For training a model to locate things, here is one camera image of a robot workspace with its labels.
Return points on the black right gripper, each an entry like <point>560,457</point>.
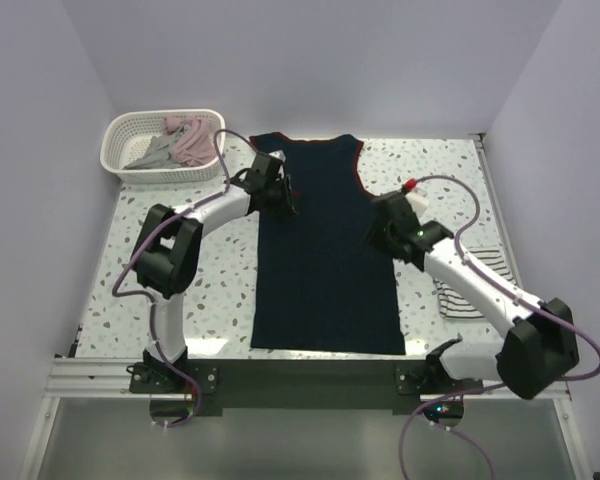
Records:
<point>372,237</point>

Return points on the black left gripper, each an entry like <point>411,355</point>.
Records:
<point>288,203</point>

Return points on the navy maroon tank top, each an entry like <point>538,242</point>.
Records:
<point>320,286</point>

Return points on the black white striped tank top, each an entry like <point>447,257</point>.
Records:
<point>462,294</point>

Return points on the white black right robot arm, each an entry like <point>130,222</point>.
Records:
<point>536,346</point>

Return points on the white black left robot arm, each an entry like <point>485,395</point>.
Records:
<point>165,260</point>

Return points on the pink tank top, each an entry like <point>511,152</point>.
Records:
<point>190,140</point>

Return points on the grey tank top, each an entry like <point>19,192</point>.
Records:
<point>158,155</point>

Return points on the white plastic laundry basket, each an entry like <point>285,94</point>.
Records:
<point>128,136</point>

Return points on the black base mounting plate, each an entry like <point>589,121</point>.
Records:
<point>394,385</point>

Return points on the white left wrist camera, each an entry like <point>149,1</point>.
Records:
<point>279,154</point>

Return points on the aluminium right side rail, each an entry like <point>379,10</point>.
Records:
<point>478,142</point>

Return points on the aluminium rail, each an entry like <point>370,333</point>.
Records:
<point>108,378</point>
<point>478,142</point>

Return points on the aluminium front rail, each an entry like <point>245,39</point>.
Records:
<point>108,378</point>

